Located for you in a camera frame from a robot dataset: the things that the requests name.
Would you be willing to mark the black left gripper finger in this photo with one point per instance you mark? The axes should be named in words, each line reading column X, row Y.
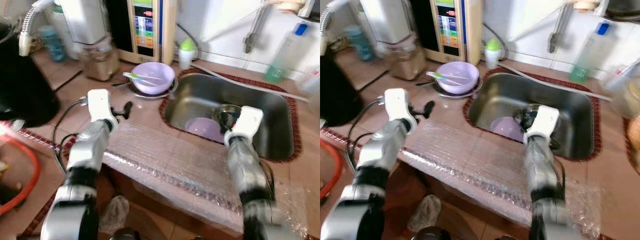
column 429, row 107
column 128, row 109

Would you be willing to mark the green white plastic utensil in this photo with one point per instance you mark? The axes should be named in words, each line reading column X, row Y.
column 140, row 77
column 442, row 76

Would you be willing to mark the purple plastic bowl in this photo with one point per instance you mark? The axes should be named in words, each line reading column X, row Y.
column 457, row 76
column 152, row 77
column 505, row 128
column 202, row 129

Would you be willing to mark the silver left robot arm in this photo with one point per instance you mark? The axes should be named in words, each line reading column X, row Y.
column 372, row 150
column 85, row 150

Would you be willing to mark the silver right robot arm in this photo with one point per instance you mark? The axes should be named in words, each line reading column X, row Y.
column 245, row 170
column 542, row 170

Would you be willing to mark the small steel bowl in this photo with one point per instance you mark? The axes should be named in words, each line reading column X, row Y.
column 225, row 108
column 531, row 106

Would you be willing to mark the round steel plate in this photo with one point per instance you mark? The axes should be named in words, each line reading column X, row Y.
column 150, row 96
column 455, row 95

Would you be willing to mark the stainless steel sink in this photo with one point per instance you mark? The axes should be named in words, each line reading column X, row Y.
column 575, row 120
column 270, row 125

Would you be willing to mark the glass jar brown powder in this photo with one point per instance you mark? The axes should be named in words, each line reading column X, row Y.
column 100, row 62
column 406, row 62

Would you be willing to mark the clear bubble wrap sheet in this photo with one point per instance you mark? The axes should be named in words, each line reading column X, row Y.
column 175, row 160
column 470, row 160

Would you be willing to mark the small white bottle green cap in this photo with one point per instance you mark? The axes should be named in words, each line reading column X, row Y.
column 492, row 54
column 186, row 55

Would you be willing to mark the hanging metal lever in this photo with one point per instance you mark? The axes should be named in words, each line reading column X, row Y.
column 552, row 42
column 248, row 42

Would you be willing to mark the beige water ioniser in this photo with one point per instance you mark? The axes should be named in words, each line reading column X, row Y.
column 452, row 30
column 150, row 30

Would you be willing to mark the dish soap bottle blue cap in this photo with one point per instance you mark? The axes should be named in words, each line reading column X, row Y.
column 587, row 57
column 282, row 57

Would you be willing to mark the black kettle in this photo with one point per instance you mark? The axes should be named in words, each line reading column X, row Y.
column 25, row 85
column 337, row 95

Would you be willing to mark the red plastic basin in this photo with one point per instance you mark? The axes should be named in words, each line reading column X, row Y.
column 340, row 170
column 34, row 170

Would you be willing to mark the white countertop appliance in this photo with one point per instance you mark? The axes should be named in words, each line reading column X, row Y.
column 85, row 20
column 385, row 20

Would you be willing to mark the crumpled plastic bag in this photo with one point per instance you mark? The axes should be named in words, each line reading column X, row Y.
column 425, row 215
column 115, row 215

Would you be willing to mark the white jug green cap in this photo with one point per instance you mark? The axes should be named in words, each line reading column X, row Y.
column 57, row 22
column 356, row 15

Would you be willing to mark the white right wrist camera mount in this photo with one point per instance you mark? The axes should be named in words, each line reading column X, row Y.
column 545, row 120
column 247, row 122

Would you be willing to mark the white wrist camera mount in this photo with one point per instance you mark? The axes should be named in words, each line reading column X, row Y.
column 397, row 102
column 247, row 122
column 100, row 102
column 545, row 120

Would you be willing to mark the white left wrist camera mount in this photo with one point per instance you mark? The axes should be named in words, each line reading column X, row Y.
column 397, row 102
column 100, row 102

